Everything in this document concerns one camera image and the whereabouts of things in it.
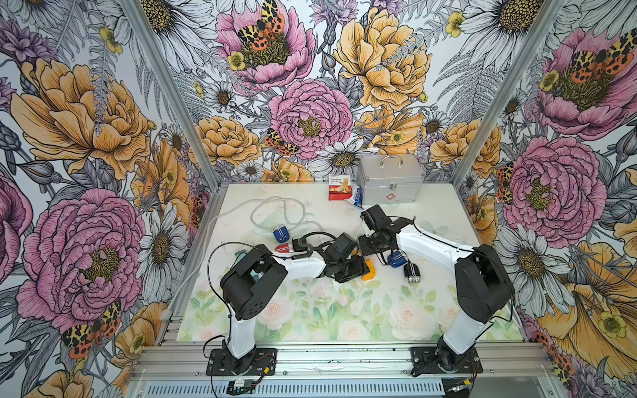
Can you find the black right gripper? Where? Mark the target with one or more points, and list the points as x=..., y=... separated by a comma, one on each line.
x=363, y=245

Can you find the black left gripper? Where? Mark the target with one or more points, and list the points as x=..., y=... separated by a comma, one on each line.
x=358, y=269

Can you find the blue device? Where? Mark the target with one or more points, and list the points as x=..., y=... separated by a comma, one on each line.
x=397, y=259
x=281, y=234

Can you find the orange power strip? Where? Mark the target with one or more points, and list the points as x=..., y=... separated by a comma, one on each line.
x=371, y=271

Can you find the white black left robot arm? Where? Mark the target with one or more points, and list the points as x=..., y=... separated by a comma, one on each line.
x=255, y=279

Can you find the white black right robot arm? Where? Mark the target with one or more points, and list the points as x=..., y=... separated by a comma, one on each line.
x=483, y=286

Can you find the black silver shaver head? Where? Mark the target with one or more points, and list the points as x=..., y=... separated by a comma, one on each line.
x=300, y=245

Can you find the blue white tissue pack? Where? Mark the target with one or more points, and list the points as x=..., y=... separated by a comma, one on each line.
x=356, y=199

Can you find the silver first aid case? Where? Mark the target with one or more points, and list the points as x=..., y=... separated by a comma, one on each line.
x=389, y=179

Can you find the red white bandage box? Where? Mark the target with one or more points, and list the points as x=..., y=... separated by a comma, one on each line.
x=339, y=187

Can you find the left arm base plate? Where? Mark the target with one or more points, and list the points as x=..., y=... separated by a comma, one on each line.
x=258, y=362

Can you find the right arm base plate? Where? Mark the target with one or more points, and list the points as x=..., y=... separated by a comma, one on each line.
x=434, y=360

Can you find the aluminium front rail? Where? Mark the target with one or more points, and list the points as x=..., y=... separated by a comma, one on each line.
x=175, y=361

